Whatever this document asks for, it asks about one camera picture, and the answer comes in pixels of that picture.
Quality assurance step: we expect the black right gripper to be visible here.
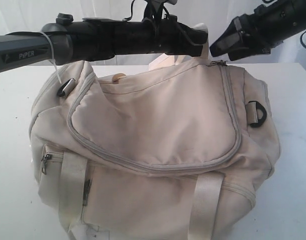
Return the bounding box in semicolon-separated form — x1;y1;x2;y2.
209;0;306;60

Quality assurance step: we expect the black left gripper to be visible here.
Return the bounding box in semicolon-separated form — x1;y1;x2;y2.
71;18;208;62

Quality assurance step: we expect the beige duffel bag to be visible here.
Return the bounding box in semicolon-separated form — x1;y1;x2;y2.
27;23;280;240

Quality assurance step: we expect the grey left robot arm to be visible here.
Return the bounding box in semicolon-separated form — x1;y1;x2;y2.
0;13;208;73

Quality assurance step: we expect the white backdrop curtain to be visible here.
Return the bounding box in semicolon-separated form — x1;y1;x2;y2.
0;0;306;67

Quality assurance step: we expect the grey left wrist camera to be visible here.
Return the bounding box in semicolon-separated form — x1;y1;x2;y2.
147;0;178;6

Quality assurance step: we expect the white cable tie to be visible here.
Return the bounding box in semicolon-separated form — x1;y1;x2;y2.
39;31;62;84

